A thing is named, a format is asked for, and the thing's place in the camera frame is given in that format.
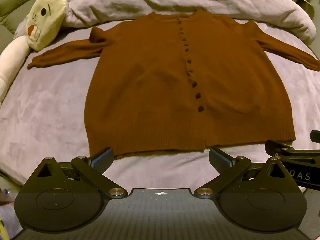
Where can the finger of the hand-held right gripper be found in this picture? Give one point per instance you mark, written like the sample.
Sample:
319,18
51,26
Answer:
315,136
287,150

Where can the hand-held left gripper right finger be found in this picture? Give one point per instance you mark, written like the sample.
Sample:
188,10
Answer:
221,160

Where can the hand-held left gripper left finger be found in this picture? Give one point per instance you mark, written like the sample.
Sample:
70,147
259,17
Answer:
103,158

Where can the brown knit cardigan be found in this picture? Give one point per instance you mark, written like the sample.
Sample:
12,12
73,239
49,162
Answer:
155,85

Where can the purple bed sheet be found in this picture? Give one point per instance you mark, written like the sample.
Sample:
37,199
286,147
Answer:
50,117

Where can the dark side shelf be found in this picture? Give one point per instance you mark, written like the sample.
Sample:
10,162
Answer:
308,6

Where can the cream long plush toy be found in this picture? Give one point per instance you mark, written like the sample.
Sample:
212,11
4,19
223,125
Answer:
46,22

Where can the purple duvet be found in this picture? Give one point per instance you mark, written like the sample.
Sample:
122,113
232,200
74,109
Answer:
150,0

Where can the green cushion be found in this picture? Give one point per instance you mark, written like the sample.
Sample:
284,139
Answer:
15,7

